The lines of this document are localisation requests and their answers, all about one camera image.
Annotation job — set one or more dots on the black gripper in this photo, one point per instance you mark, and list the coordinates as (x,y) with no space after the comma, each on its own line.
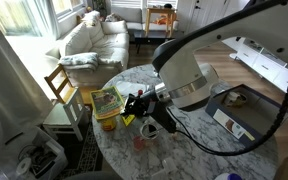
(147,101)

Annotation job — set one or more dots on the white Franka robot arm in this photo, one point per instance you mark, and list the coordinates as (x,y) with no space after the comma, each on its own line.
(250,23)

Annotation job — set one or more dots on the white bottle blue label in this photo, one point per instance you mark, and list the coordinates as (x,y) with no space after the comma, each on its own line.
(229,176)

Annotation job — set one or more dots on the small yellow packet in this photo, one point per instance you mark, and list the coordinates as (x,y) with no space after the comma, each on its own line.
(128,120)

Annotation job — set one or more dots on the yellow jar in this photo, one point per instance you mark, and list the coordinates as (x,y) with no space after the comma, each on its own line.
(108,124)

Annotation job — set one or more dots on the white cup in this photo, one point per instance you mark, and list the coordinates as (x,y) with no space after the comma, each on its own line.
(149,130)

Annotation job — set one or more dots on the clear drinking glass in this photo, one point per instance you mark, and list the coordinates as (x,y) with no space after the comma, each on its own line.
(138,143)

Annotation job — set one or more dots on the light wooden block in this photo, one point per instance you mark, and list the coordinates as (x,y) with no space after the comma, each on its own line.
(175,135)

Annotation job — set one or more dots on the dark patterned rug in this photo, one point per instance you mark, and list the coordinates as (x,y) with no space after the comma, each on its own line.
(89,150)

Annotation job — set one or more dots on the white sofa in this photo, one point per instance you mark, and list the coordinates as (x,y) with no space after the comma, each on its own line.
(110,50)

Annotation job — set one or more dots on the white wooden chair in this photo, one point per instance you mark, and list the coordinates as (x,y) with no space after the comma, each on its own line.
(65,115)

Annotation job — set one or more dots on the grey patterned blanket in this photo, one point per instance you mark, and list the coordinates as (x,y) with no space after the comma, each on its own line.
(79,60)

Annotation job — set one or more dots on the black coffee table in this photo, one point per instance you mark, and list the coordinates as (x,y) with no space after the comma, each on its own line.
(150,35)

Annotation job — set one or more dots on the white sofa cushion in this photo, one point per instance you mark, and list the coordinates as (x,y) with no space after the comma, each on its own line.
(114,27)
(97,33)
(75,40)

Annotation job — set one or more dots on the grey sofa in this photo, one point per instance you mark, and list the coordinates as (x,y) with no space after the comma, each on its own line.
(130,16)

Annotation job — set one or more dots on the floral cushion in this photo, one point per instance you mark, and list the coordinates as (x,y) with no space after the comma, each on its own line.
(111,17)
(91,18)

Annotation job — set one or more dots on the wooden side table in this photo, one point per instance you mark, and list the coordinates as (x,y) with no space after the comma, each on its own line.
(160,11)

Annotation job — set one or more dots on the white jar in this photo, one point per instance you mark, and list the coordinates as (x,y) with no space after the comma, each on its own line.
(230,97)

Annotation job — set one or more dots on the white bowl with food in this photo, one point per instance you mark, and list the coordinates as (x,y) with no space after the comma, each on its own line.
(241,100)

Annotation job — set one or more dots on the white door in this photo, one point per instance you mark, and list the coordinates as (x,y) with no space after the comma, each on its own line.
(200,13)

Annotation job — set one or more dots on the white curtain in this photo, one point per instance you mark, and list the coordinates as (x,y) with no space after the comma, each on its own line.
(10,93)

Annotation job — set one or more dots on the dark cardboard box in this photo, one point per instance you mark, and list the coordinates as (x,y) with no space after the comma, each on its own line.
(260,123)

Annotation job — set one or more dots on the white low cabinet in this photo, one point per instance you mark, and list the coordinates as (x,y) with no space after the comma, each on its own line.
(270,63)

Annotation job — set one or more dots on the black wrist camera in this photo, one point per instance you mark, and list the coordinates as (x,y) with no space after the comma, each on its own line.
(162,116)

